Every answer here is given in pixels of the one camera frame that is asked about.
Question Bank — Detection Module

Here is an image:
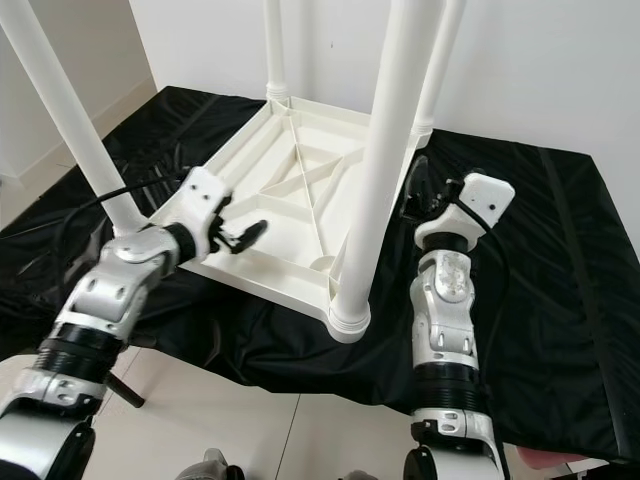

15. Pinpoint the white plastic table top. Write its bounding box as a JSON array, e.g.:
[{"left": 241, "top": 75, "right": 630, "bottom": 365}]
[{"left": 150, "top": 95, "right": 433, "bottom": 344}]

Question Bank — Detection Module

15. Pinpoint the black table cloth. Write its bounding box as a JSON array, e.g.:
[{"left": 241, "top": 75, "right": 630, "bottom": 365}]
[{"left": 0, "top": 85, "right": 640, "bottom": 466}]

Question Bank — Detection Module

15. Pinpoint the black metal table leg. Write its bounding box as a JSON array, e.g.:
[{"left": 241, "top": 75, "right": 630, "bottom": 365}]
[{"left": 110, "top": 378, "right": 148, "bottom": 410}]

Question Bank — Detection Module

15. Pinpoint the grey left robot leg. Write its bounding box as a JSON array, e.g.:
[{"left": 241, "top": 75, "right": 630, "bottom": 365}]
[{"left": 175, "top": 448, "right": 243, "bottom": 480}]

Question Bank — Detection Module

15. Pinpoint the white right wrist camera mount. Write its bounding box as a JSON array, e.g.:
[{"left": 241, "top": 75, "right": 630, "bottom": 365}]
[{"left": 415, "top": 172, "right": 517, "bottom": 257}]

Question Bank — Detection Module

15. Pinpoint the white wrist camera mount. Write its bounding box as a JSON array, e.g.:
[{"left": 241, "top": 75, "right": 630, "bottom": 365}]
[
  {"left": 415, "top": 172, "right": 517, "bottom": 257},
  {"left": 175, "top": 165, "right": 234, "bottom": 263}
]

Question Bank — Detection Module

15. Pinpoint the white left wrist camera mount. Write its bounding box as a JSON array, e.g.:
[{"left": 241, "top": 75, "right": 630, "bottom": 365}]
[{"left": 175, "top": 165, "right": 234, "bottom": 263}]

